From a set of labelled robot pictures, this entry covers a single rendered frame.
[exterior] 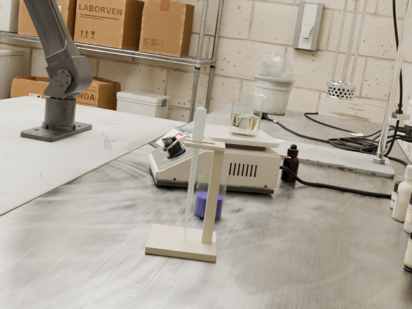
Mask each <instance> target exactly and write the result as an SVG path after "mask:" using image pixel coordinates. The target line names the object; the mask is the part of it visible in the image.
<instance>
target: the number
mask: <svg viewBox="0 0 412 309"><path fill-rule="evenodd" d="M172 136H175V137H176V139H180V138H182V137H184V136H186V134H184V133H182V132H180V131H178V130H176V129H173V130H172V131H170V132H169V133H168V134H166V135H165V136H164V137H172Z"/></svg>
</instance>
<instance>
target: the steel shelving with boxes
mask: <svg viewBox="0 0 412 309"><path fill-rule="evenodd" d="M208 1H209V0H204V4H203V10H202V19H201V24H200V34H199V43H198V48H197V57H196V56H188V54H189V45H190V40H191V30H192V25H193V15H194V6H193V5H190V4H185V3H181V2H175V1H171V0H145V2H143V1H138V0H56V3H57V5H58V7H59V10H60V12H61V15H62V16H63V19H64V22H65V24H66V27H67V29H68V31H69V34H70V35H71V38H72V40H73V42H74V44H77V45H84V46H86V47H87V46H90V47H98V48H101V50H103V49H102V48H106V49H111V50H108V51H112V50H114V51H115V52H117V51H116V50H119V51H123V53H126V52H128V53H129V52H131V53H139V54H138V55H143V56H145V55H152V56H151V57H155V56H156V57H158V56H160V57H165V58H167V59H172V58H173V59H172V60H174V59H181V60H182V61H186V62H188V61H194V62H195V64H191V63H190V62H188V63H190V64H187V63H180V64H187V65H192V66H194V67H195V72H194V81H193V91H192V96H191V105H190V111H189V120H188V123H190V122H192V121H193V119H194V110H195V104H196V96H197V86H198V81H199V72H200V69H201V66H209V65H210V74H209V80H208V88H207V97H206V103H205V109H207V114H208V112H209V106H210V98H211V93H212V84H213V75H214V70H215V66H216V52H217V48H218V39H219V30H220V24H221V16H222V11H223V2H224V0H219V6H218V14H217V19H216V28H215V37H214V43H213V51H212V57H211V59H208V58H202V49H203V43H204V34H205V25H206V19H207V10H208ZM0 33H2V34H1V35H0V37H5V36H2V35H5V34H6V35H7V36H9V35H8V34H10V35H14V36H15V37H18V36H19V37H21V36H23V37H30V38H28V39H31V38H32V39H33V38H35V39H39V37H38V35H37V32H36V30H35V27H34V25H33V23H32V20H31V17H30V16H29V13H28V10H27V8H26V6H25V4H24V1H23V0H0ZM6 38H10V39H17V38H13V37H10V36H9V37H6ZM21 38H22V37H21ZM35 39H34V40H35ZM18 40H26V39H23V38H22V39H18ZM26 41H31V42H38V43H40V41H37V40H36V41H33V40H26ZM84 46H81V47H84ZM77 48H79V47H78V46H77ZM88 48H89V47H88ZM80 49H85V50H92V51H97V52H105V53H112V52H108V51H105V50H103V51H100V50H94V49H97V48H94V49H91V48H90V49H87V48H80ZM131 53H130V54H131ZM113 54H118V55H125V54H121V53H119V52H117V53H113ZM126 56H134V57H138V58H146V57H147V56H146V57H141V56H136V55H133V54H131V55H126ZM23 57H24V51H22V50H14V49H9V48H1V47H0V100H3V99H11V98H15V97H23V96H31V97H37V98H41V99H45V98H46V96H44V90H45V89H46V87H47V86H48V84H49V83H50V82H51V81H50V78H48V77H34V76H22V77H21V70H22V64H23ZM151 57H147V58H146V59H153V58H151ZM158 58H159V57H158ZM154 60H159V61H166V60H165V59H161V58H159V59H154ZM174 61H176V60H174ZM174 61H167V62H171V63H179V62H181V61H176V62H174ZM209 62H210V63H209ZM202 63H204V64H205V63H206V65H201V64H202ZM208 63H209V64H208ZM73 97H74V98H76V99H77V103H76V104H78V105H85V106H89V107H96V108H100V109H107V110H114V111H118V112H125V113H132V114H136V115H143V116H150V117H155V118H162V119H166V118H167V111H168V107H169V103H170V96H163V95H159V94H153V93H146V92H141V91H135V90H130V91H121V84H120V83H119V82H114V81H112V80H107V79H104V78H101V77H93V81H92V84H91V86H90V87H89V88H88V89H87V90H85V91H81V92H79V95H78V96H73Z"/></svg>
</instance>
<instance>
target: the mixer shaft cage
mask: <svg viewBox="0 0 412 309"><path fill-rule="evenodd" d="M360 3H361V0H355V3H354V12H353V18H352V22H351V29H350V32H349V39H348V45H347V49H346V56H345V62H344V66H343V73H342V77H341V81H340V80H339V81H337V82H335V80H334V78H335V72H336V68H337V61H338V55H339V51H340V44H341V37H342V34H343V27H344V23H345V17H346V10H347V6H348V0H345V4H344V8H343V15H342V19H341V25H340V32H339V36H338V43H337V49H336V54H335V60H334V66H333V71H332V77H331V80H330V81H329V82H327V85H328V88H327V94H326V97H330V98H334V99H341V100H346V101H354V93H355V90H356V89H357V86H356V85H354V83H353V80H354V73H355V70H356V63H357V57H358V53H359V47H360V43H361V37H362V30H363V27H364V20H365V14H366V10H367V4H368V0H365V2H364V8H363V12H362V18H361V22H360V28H359V35H358V39H357V45H356V51H355V55H354V62H353V68H352V72H351V78H350V82H349V83H348V82H347V81H346V78H347V75H348V68H349V62H350V57H351V51H352V47H353V41H354V35H355V30H356V24H357V18H358V14H359V7H360Z"/></svg>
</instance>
